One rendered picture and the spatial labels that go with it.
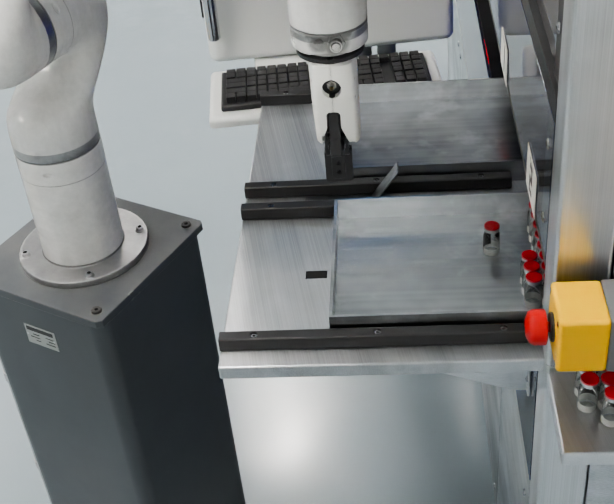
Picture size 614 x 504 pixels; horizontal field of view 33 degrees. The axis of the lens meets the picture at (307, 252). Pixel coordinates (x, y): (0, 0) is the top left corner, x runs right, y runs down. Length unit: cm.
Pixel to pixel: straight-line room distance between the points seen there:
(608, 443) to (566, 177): 30
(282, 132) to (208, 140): 175
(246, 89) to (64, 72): 65
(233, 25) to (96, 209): 74
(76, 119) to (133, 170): 198
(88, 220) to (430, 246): 48
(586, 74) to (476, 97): 77
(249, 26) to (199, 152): 135
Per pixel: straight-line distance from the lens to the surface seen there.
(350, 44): 113
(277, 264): 146
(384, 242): 148
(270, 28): 214
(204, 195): 322
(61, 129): 142
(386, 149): 168
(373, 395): 250
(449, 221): 152
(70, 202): 148
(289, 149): 171
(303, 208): 153
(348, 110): 115
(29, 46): 134
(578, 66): 106
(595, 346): 115
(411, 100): 181
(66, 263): 154
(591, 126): 110
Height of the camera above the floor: 177
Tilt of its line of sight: 37 degrees down
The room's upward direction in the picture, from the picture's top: 6 degrees counter-clockwise
